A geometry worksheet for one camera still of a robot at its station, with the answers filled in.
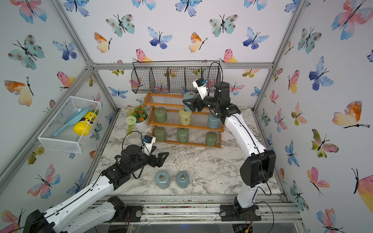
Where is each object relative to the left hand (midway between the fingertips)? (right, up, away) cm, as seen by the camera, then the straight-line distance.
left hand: (163, 149), depth 77 cm
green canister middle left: (-4, +20, +12) cm, 23 cm away
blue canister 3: (+10, -16, 0) cm, 19 cm away
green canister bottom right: (+28, +4, +16) cm, 32 cm away
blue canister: (+28, +14, +10) cm, 33 cm away
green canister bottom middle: (+9, +7, +18) cm, 22 cm away
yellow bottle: (-37, +12, -7) cm, 40 cm away
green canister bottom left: (-5, +7, +19) cm, 21 cm away
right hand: (+14, +28, -4) cm, 32 cm away
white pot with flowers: (-21, +17, +22) cm, 35 cm away
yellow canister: (+11, +18, +10) cm, 23 cm away
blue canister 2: (0, -16, 0) cm, 16 cm away
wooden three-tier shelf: (+3, +13, +15) cm, 21 cm away
